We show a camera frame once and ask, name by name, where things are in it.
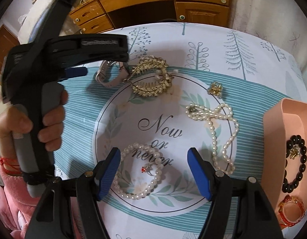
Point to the gold leaf hair comb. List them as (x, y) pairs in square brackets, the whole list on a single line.
[(148, 64), (153, 88)]

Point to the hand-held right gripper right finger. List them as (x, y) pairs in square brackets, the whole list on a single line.
[(199, 174)]

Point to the white lace bed cover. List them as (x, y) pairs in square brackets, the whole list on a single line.
[(36, 17)]

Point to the person's left forearm pink sleeve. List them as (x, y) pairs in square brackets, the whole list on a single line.
[(11, 204)]

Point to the pink tray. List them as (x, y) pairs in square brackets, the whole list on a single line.
[(273, 134)]

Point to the brown wooden door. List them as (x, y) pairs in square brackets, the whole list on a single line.
[(3, 47)]

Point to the person's left hand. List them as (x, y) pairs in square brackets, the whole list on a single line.
[(53, 129)]

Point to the small gold brooch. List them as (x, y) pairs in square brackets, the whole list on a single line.
[(215, 88)]

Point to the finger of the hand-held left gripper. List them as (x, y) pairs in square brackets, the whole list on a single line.
[(76, 72)]

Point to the white floral curtain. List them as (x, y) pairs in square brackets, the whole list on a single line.
[(263, 12)]

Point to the wooden desk with drawers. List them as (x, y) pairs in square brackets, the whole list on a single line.
[(200, 10)]

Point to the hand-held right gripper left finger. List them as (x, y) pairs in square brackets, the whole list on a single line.
[(109, 174)]

